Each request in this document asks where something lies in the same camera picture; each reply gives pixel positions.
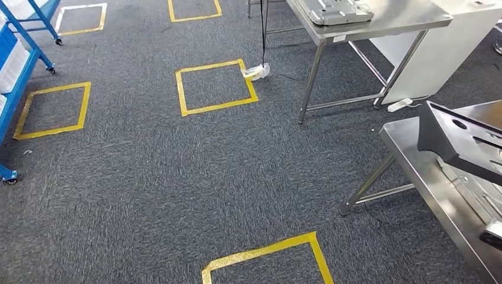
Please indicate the black plastic panel part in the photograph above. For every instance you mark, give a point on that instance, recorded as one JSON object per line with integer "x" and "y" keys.
{"x": 435, "y": 137}

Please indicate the grey metal panel part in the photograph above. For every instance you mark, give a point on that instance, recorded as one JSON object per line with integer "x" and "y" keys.
{"x": 474, "y": 192}
{"x": 337, "y": 13}

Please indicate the steel workbench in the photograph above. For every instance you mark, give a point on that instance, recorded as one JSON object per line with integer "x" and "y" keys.
{"x": 423, "y": 172}

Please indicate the blue metal shelf rack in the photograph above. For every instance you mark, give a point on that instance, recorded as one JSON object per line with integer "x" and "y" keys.
{"x": 19, "y": 94}
{"x": 42, "y": 17}

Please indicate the plastic-wrapped plug bundle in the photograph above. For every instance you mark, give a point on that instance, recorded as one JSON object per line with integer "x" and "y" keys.
{"x": 257, "y": 72}

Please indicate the white power strip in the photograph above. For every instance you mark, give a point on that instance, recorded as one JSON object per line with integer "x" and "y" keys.
{"x": 400, "y": 105}

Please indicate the steel table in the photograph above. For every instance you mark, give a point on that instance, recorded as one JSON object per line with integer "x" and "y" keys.
{"x": 392, "y": 15}

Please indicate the white cabinet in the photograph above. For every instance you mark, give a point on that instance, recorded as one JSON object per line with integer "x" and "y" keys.
{"x": 451, "y": 51}

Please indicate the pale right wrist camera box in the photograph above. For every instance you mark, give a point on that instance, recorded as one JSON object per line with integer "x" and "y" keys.
{"x": 495, "y": 229}

